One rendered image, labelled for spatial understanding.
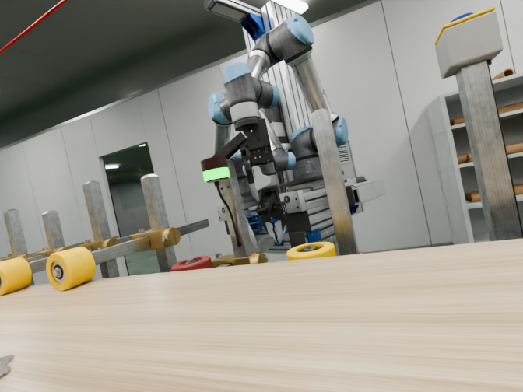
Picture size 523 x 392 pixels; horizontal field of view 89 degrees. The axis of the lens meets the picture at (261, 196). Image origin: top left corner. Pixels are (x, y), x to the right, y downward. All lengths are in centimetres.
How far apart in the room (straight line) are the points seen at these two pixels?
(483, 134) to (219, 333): 51
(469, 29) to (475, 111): 13
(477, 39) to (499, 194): 25
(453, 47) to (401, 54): 300
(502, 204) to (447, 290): 33
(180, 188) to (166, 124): 95
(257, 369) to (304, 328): 5
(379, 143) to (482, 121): 277
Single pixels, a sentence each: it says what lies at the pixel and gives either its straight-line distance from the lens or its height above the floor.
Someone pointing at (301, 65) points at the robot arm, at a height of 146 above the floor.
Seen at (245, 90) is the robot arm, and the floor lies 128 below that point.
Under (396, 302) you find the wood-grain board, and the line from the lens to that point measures 26.
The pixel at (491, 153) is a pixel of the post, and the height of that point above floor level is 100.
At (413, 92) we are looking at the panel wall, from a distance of 348.
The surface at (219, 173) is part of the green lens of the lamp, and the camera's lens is 60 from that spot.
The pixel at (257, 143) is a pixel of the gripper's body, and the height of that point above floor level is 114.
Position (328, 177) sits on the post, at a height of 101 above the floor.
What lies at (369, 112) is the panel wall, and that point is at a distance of 338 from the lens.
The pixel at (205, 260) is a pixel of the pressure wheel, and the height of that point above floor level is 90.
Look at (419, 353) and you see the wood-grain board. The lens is 20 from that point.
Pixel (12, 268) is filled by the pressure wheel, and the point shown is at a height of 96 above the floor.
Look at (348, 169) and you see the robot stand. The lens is 175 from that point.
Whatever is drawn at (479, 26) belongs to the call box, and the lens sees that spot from 60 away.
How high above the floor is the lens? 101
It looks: level
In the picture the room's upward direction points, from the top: 12 degrees counter-clockwise
